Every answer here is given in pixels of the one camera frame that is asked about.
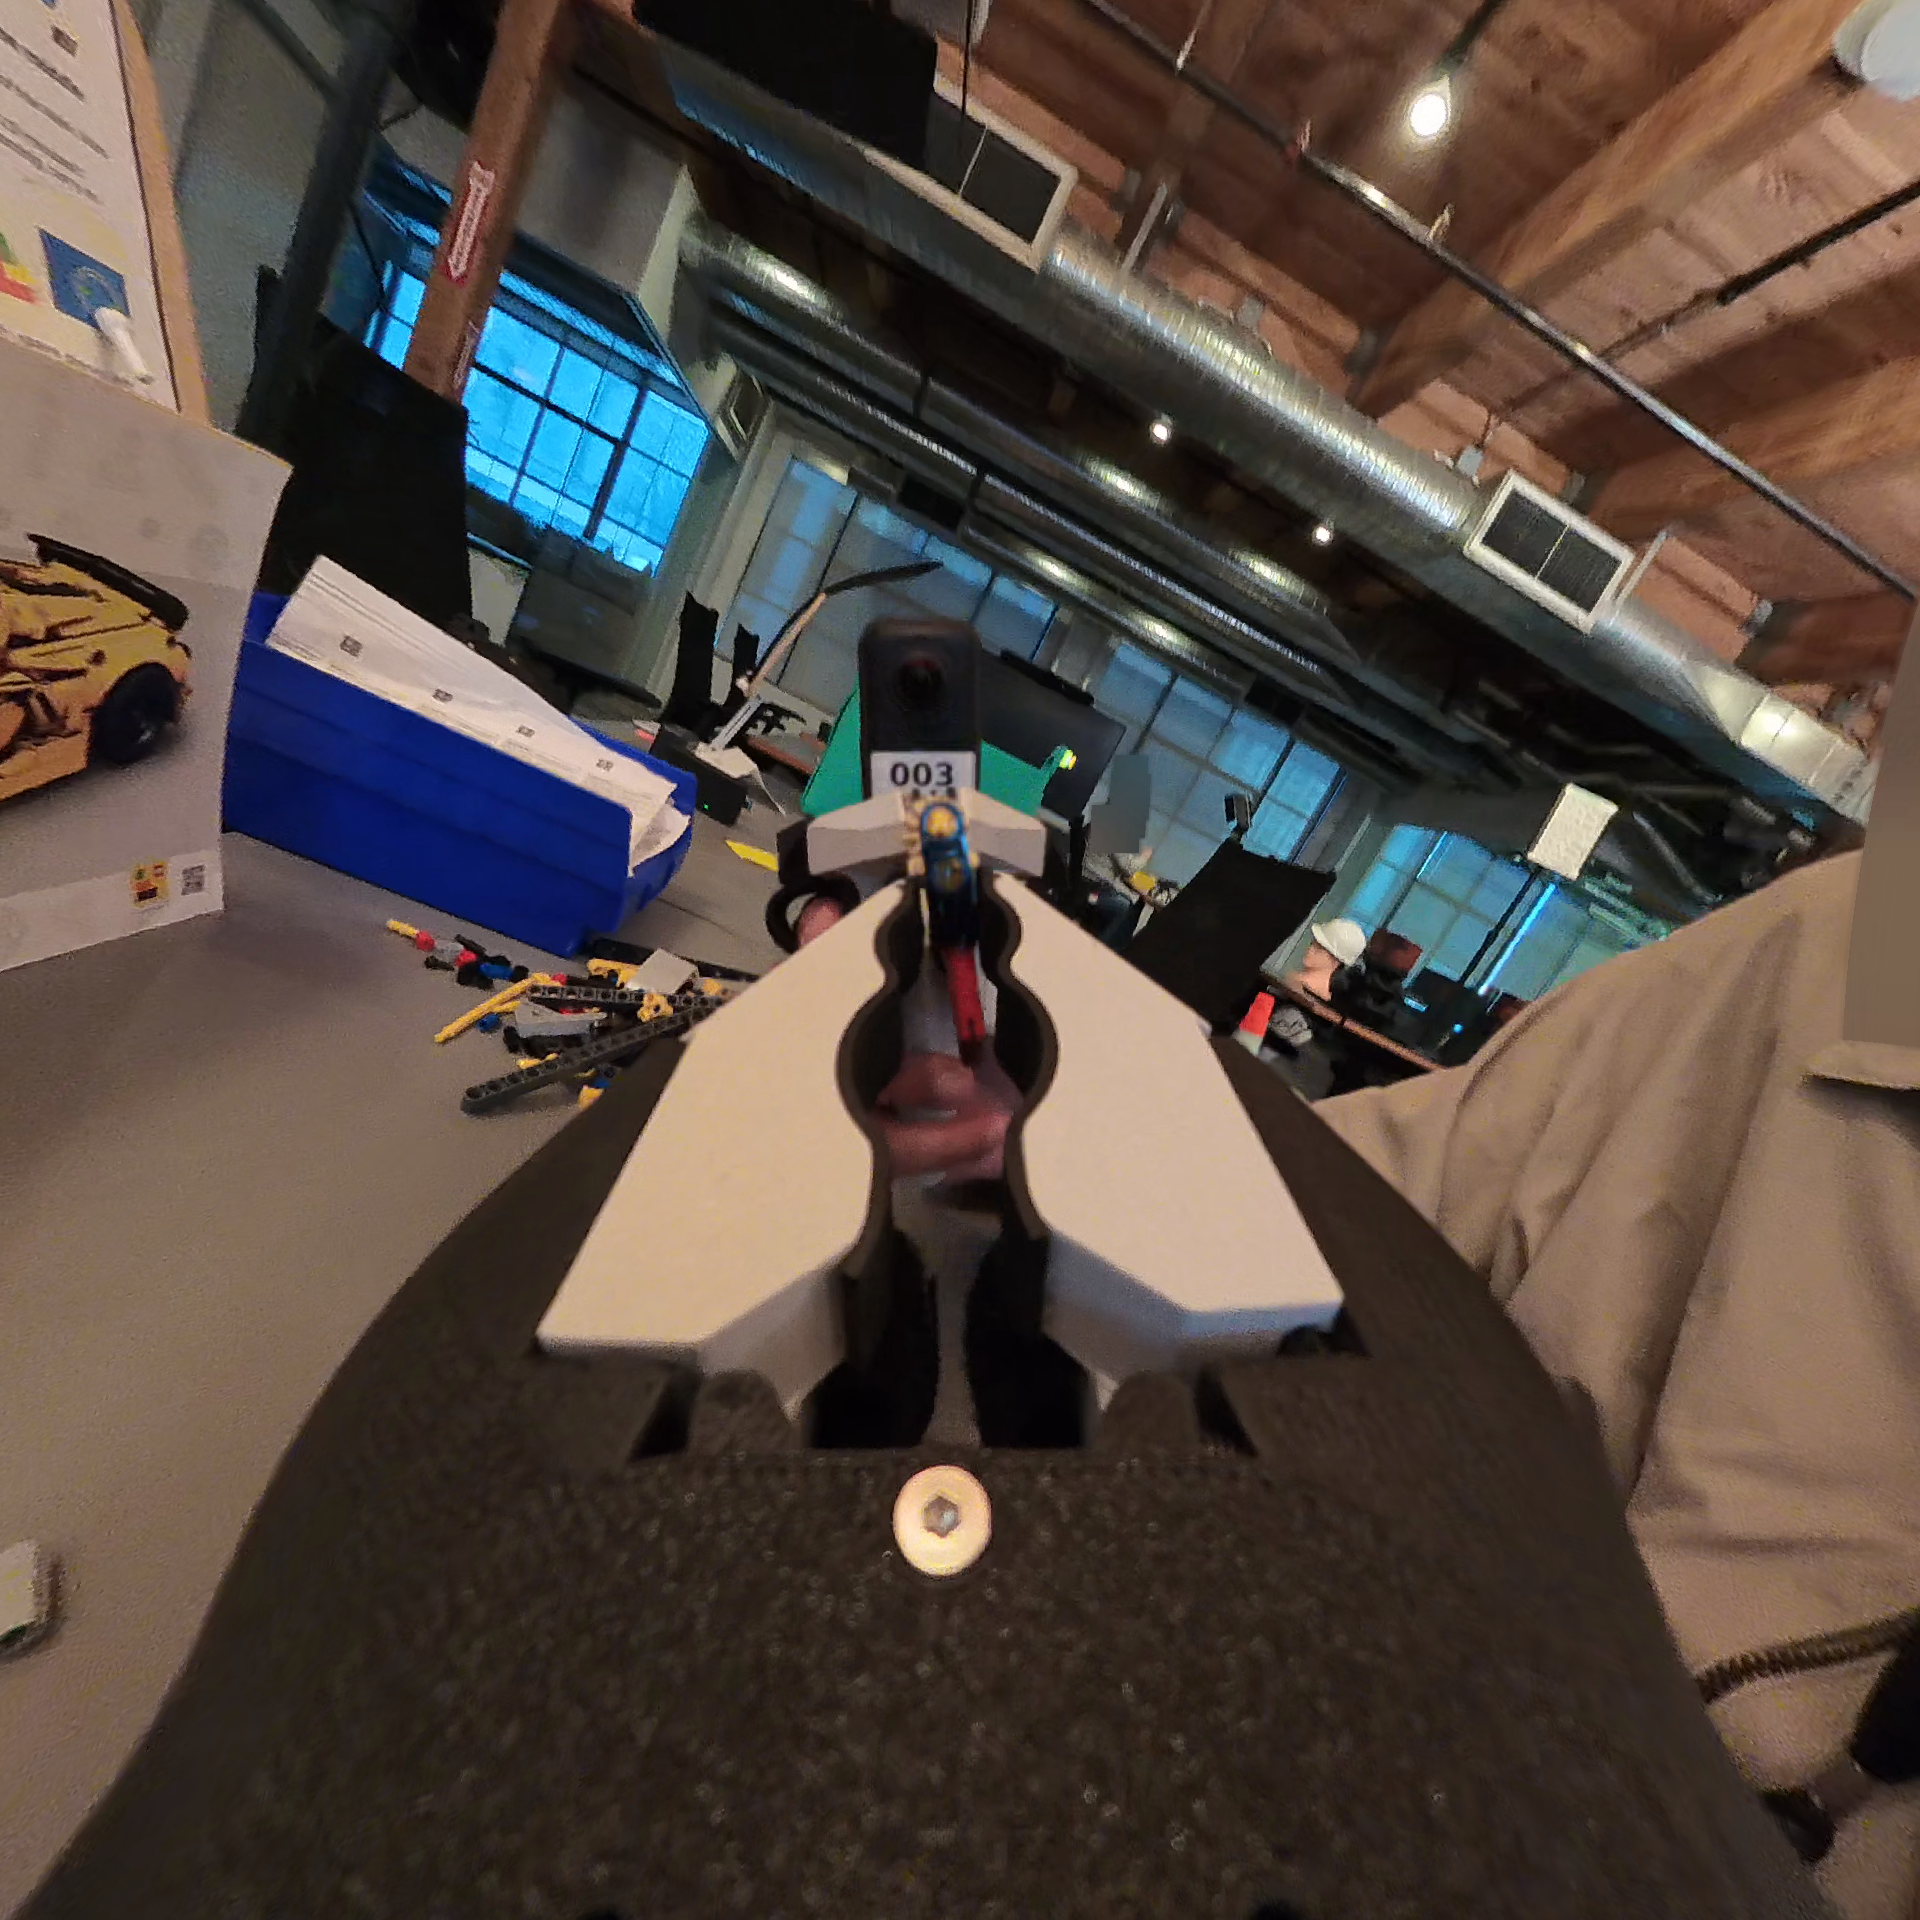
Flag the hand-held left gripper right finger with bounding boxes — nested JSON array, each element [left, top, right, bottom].
[[995, 870, 1346, 1387]]

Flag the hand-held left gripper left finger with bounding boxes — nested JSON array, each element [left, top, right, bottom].
[[537, 882, 900, 1402]]

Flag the small black red-pin brick assembly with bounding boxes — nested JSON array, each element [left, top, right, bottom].
[[907, 795, 995, 1067]]

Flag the pile of building bricks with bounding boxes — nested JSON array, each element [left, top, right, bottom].
[[387, 914, 760, 1115]]

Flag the grey desk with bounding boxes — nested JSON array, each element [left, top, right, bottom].
[[0, 809, 812, 1876]]

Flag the person's right hand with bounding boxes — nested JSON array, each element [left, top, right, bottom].
[[877, 1048, 1025, 1192]]

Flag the green plastic bin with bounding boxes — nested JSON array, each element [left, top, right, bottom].
[[803, 681, 1085, 866]]

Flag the black monitor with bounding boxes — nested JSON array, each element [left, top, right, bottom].
[[983, 652, 1130, 821]]

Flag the black electronic box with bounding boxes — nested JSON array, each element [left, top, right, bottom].
[[647, 722, 752, 827]]

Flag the white paper sheets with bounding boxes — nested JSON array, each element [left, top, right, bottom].
[[267, 556, 689, 876]]

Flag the blue plastic bin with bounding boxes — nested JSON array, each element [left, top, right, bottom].
[[221, 590, 701, 961]]

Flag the white paper sign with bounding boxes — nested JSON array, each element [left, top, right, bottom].
[[1527, 784, 1623, 882]]

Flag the person's beige shirt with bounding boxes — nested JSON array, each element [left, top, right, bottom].
[[1500, 849, 1920, 1920]]

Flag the white instruction booklet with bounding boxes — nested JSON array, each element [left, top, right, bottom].
[[0, 336, 295, 977]]

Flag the instruction poster board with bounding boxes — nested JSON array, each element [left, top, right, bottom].
[[0, 0, 212, 422]]

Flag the silver ventilation duct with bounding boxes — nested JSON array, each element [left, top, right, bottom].
[[674, 225, 1876, 817]]

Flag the wooden post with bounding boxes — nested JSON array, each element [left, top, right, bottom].
[[402, 0, 581, 400]]

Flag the black coiled cable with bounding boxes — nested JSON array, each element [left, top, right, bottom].
[[1697, 1621, 1920, 1862]]

